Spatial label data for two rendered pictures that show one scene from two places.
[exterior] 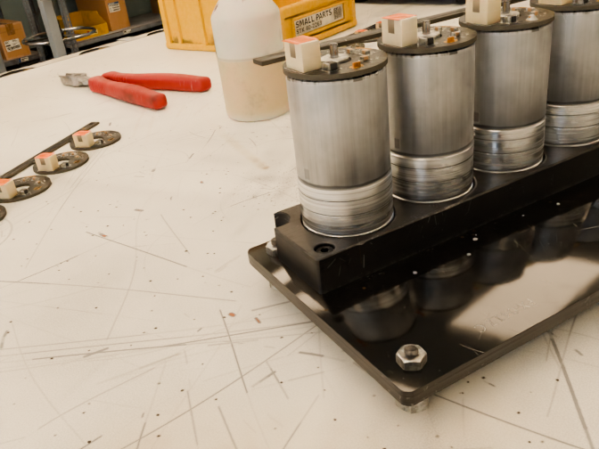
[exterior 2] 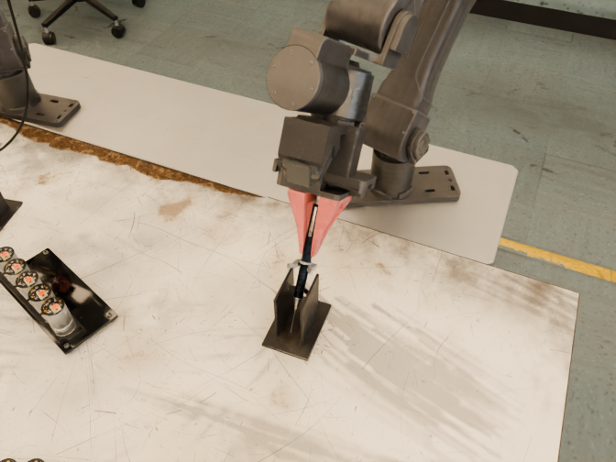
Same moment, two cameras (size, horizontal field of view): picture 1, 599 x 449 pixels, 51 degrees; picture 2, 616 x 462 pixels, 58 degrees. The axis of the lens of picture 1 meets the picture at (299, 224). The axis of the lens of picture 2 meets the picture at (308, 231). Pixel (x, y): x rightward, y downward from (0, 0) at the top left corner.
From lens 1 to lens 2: 0.63 m
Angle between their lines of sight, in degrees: 83
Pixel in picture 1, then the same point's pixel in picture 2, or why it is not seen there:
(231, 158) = not seen: outside the picture
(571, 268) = (83, 292)
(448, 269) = (81, 312)
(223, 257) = (53, 369)
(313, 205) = (70, 326)
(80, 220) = (16, 425)
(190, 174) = not seen: outside the picture
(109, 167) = not seen: outside the picture
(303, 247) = (78, 332)
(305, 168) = (66, 323)
